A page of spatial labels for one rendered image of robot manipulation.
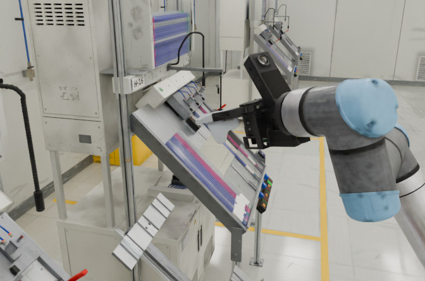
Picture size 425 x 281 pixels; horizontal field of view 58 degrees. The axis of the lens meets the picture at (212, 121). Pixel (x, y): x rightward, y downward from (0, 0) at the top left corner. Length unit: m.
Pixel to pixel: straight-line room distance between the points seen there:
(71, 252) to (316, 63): 6.75
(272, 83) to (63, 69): 1.27
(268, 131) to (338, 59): 7.53
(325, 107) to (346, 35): 7.60
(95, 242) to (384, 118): 1.75
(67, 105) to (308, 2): 6.70
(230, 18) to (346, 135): 4.61
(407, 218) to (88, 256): 1.72
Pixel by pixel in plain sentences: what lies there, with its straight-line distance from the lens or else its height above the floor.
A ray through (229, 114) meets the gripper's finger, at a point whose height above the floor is 1.50.
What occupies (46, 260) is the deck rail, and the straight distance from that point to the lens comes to 1.08.
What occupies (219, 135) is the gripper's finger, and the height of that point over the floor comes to 1.45.
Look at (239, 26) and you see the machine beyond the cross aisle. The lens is 5.07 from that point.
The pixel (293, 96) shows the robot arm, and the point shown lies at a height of 1.55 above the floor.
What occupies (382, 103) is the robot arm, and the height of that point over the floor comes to 1.57.
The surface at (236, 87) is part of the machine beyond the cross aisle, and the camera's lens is 5.20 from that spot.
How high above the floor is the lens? 1.70
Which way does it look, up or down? 18 degrees down
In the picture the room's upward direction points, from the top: straight up
